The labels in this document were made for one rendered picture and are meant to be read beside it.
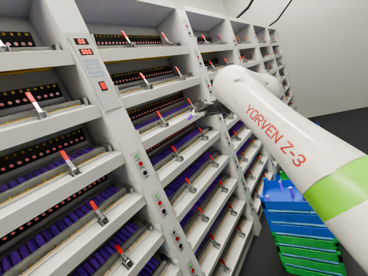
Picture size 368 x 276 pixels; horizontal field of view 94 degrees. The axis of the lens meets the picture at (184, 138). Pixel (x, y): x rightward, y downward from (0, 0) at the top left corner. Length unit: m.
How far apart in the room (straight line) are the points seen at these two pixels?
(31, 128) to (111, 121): 0.23
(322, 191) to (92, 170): 0.60
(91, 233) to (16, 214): 0.21
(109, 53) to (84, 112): 0.27
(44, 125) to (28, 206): 0.22
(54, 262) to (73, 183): 0.22
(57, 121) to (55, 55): 0.21
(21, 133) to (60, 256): 0.37
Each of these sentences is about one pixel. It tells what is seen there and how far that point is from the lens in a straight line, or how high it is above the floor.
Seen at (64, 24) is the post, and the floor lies 1.59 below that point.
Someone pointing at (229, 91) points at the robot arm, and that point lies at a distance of 0.45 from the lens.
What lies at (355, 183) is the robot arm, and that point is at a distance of 0.32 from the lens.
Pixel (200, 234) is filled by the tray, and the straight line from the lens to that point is 1.03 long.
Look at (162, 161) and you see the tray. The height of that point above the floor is 0.97.
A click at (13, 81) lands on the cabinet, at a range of 0.88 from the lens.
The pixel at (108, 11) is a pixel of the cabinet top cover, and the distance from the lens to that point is 1.07.
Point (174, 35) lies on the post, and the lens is 1.27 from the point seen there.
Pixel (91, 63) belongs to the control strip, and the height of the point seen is 1.45.
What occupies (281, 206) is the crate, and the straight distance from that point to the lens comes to 1.11.
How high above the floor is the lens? 1.21
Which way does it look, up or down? 12 degrees down
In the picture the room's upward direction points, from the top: 23 degrees counter-clockwise
